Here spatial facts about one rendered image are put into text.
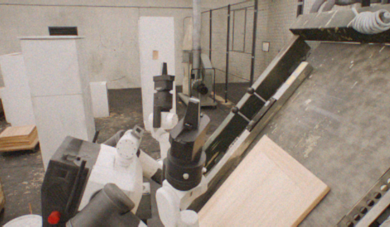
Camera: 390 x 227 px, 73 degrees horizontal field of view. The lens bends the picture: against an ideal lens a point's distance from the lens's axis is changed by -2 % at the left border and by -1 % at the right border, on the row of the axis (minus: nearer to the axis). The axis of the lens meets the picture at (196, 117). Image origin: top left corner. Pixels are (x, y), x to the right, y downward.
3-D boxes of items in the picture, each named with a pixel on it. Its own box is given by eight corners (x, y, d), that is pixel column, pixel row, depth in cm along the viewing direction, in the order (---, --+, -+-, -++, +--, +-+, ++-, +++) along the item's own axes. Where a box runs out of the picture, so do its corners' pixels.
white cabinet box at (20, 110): (28, 125, 539) (21, 90, 517) (59, 122, 554) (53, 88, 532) (14, 139, 465) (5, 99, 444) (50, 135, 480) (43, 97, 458)
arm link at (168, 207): (169, 195, 59) (177, 244, 63) (197, 178, 65) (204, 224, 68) (152, 186, 64) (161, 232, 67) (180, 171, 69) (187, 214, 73)
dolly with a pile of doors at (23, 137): (12, 142, 449) (8, 126, 439) (45, 140, 462) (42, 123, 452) (-3, 158, 392) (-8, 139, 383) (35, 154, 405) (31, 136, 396)
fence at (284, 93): (186, 210, 139) (180, 207, 137) (307, 66, 128) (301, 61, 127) (188, 217, 134) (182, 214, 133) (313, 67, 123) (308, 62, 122)
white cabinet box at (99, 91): (84, 113, 622) (80, 82, 600) (110, 111, 636) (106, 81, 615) (81, 118, 580) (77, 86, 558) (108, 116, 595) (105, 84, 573)
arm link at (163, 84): (164, 78, 128) (163, 103, 128) (147, 75, 121) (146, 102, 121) (181, 75, 119) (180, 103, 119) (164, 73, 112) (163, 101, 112)
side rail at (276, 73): (187, 190, 164) (173, 181, 160) (305, 47, 152) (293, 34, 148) (189, 195, 159) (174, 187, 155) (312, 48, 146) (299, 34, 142)
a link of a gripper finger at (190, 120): (202, 101, 52) (197, 128, 55) (187, 97, 53) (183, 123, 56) (199, 105, 50) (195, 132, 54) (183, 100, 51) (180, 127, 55)
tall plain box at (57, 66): (59, 152, 414) (39, 36, 362) (99, 147, 430) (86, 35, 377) (44, 181, 332) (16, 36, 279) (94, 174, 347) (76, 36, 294)
